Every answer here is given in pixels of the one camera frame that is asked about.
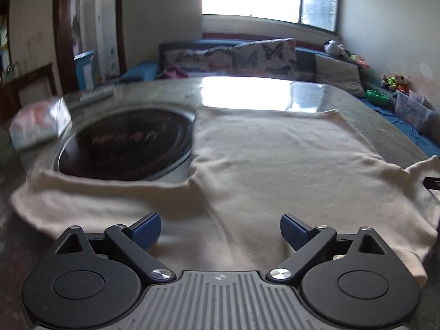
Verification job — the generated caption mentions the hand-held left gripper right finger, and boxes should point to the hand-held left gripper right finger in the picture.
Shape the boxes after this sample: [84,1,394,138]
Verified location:
[265,214,395,282]

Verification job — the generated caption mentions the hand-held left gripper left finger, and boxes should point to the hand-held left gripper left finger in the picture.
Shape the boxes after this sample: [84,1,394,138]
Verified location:
[55,212,176,282]

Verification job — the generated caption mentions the cream shirt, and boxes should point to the cream shirt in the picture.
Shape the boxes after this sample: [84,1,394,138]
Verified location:
[10,107,440,287]

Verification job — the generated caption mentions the blue patterned sofa cover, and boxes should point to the blue patterned sofa cover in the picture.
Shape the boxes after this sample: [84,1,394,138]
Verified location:
[361,100,440,159]

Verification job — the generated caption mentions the clear plastic storage box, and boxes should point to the clear plastic storage box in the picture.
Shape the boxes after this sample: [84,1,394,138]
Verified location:
[395,91,435,133]

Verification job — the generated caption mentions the round black induction cooker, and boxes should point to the round black induction cooker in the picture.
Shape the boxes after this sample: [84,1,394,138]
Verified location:
[26,107,196,184]

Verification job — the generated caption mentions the green bowl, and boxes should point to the green bowl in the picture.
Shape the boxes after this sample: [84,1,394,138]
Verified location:
[365,89,391,105]

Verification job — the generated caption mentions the brown and green plush toys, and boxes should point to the brown and green plush toys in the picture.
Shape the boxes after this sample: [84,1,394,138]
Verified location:
[383,74,409,93]

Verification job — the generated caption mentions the orange and green toys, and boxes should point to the orange and green toys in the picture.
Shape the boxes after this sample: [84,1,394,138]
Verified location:
[347,53,369,70]

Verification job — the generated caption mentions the grey pillow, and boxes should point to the grey pillow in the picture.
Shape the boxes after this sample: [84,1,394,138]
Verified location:
[314,54,365,97]

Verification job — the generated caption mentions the white tissue packet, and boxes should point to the white tissue packet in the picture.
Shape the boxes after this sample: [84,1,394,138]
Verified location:
[9,97,73,151]

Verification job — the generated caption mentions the purple cloth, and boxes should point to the purple cloth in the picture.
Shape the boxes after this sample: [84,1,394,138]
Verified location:
[161,66,189,79]

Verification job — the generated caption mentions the black and white plush toy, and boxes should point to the black and white plush toy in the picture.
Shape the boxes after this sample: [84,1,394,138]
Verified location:
[323,39,346,56]

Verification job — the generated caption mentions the blue corner sofa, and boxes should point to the blue corner sofa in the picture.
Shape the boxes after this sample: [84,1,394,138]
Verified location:
[120,39,440,159]

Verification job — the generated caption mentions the blue cabinet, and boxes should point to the blue cabinet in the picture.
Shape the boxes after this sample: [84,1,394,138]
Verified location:
[74,50,98,92]

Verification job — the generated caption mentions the large butterfly print pillow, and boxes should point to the large butterfly print pillow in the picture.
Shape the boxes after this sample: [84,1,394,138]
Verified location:
[232,38,298,79]

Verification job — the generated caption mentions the wide butterfly print pillow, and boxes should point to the wide butterfly print pillow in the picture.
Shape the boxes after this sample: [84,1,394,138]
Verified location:
[164,48,234,73]

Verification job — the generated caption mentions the dark wooden door frame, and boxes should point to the dark wooden door frame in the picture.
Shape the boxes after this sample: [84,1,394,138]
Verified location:
[53,0,126,93]

